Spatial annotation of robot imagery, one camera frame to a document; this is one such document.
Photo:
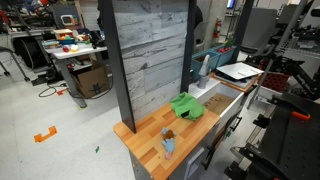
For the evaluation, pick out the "toys on desk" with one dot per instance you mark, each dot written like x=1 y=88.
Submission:
x=66 y=37

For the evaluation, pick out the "red fire extinguisher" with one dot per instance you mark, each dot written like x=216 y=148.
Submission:
x=217 y=28

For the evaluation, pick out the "teal storage bin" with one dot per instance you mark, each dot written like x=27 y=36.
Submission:
x=218 y=58

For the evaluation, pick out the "green cloth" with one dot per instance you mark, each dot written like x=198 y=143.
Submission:
x=186 y=106

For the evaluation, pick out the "grey wood backsplash panel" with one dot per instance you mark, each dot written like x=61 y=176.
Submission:
x=150 y=43

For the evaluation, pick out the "cardboard box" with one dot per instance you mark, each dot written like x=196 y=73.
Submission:
x=91 y=81

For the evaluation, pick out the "white desk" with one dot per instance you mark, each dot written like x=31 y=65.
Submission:
x=62 y=60

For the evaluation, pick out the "white sink basin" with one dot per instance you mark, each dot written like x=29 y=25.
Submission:
x=219 y=98

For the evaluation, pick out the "wooden counter cabinet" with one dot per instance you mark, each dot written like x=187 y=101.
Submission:
x=146 y=143

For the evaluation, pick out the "red crate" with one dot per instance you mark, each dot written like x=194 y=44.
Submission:
x=275 y=81

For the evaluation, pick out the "white tray board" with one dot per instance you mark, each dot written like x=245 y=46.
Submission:
x=239 y=70

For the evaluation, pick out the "orange floor tape marker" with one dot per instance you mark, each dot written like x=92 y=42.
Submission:
x=42 y=137

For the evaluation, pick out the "black equipment stand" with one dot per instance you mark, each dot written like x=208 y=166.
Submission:
x=290 y=146

